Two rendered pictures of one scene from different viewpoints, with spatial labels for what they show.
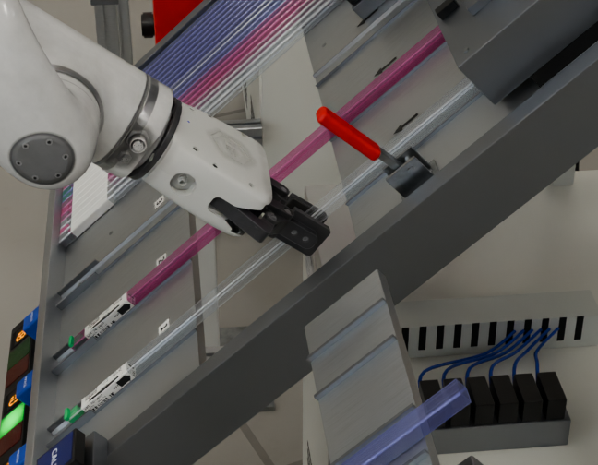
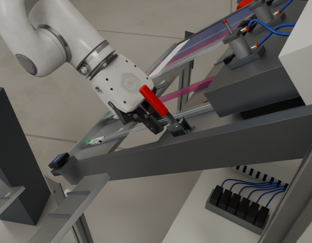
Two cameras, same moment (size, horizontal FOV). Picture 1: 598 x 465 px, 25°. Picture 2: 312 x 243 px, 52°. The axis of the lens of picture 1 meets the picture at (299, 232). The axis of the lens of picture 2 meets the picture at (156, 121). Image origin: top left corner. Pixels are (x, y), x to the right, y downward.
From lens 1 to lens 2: 0.67 m
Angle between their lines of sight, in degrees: 30
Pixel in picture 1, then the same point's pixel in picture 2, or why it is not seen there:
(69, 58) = (61, 26)
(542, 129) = (227, 142)
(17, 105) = (11, 40)
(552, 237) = not seen: outside the picture
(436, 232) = (175, 158)
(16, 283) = (194, 76)
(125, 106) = (82, 53)
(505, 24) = (230, 82)
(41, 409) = (88, 134)
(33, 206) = (213, 56)
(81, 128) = (39, 58)
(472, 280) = not seen: hidden behind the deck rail
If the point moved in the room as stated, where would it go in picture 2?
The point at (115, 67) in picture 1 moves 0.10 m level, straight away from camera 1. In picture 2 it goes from (84, 35) to (114, 12)
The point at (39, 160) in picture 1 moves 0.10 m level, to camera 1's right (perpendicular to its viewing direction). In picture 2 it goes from (24, 64) to (63, 86)
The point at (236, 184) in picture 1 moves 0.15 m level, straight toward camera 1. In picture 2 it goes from (117, 100) to (59, 153)
